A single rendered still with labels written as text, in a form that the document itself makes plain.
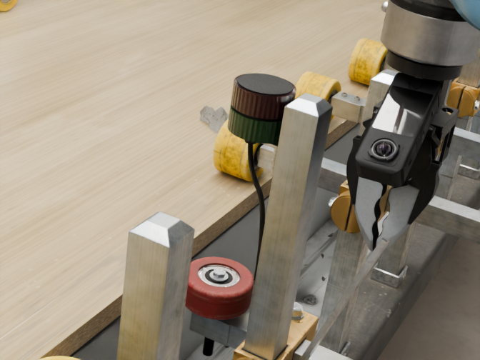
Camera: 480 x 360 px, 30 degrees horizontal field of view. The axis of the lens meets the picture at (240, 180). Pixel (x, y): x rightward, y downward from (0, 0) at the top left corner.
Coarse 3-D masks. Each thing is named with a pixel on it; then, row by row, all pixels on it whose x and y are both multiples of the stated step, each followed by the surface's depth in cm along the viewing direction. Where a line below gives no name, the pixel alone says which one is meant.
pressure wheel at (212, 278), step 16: (192, 272) 100; (208, 272) 101; (224, 272) 100; (240, 272) 102; (192, 288) 98; (208, 288) 98; (224, 288) 98; (240, 288) 99; (192, 304) 99; (208, 304) 98; (224, 304) 98; (240, 304) 99; (208, 352) 105
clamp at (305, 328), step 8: (304, 312) 103; (296, 320) 101; (304, 320) 101; (312, 320) 102; (296, 328) 100; (304, 328) 100; (312, 328) 101; (288, 336) 98; (296, 336) 98; (304, 336) 99; (312, 336) 103; (240, 344) 96; (288, 344) 97; (296, 344) 98; (240, 352) 95; (248, 352) 95; (288, 352) 96
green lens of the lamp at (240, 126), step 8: (232, 112) 85; (232, 120) 85; (240, 120) 84; (248, 120) 83; (256, 120) 83; (232, 128) 85; (240, 128) 84; (248, 128) 84; (256, 128) 84; (264, 128) 84; (272, 128) 84; (280, 128) 84; (240, 136) 85; (248, 136) 84; (256, 136) 84; (264, 136) 84; (272, 136) 84
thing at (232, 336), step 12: (192, 312) 102; (192, 324) 103; (204, 324) 102; (216, 324) 101; (228, 324) 100; (240, 324) 101; (216, 336) 102; (228, 336) 101; (240, 336) 100; (300, 348) 98; (324, 348) 99
